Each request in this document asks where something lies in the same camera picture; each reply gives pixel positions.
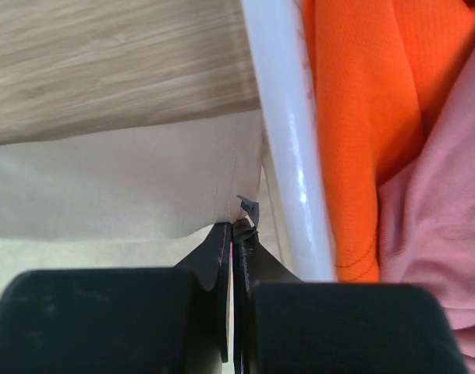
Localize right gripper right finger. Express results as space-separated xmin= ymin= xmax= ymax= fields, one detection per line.
xmin=232 ymin=198 xmax=466 ymax=373

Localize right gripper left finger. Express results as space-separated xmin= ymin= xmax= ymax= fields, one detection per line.
xmin=0 ymin=223 xmax=232 ymax=373

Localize beige t shirt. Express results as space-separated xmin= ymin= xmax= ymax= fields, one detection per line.
xmin=0 ymin=111 xmax=277 ymax=281

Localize pink t shirt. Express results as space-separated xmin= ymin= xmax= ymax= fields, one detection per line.
xmin=378 ymin=49 xmax=475 ymax=373

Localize orange t shirt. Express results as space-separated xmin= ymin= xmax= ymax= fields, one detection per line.
xmin=300 ymin=1 xmax=475 ymax=282

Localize white plastic basket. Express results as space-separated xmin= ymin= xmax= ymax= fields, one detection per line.
xmin=242 ymin=1 xmax=336 ymax=282

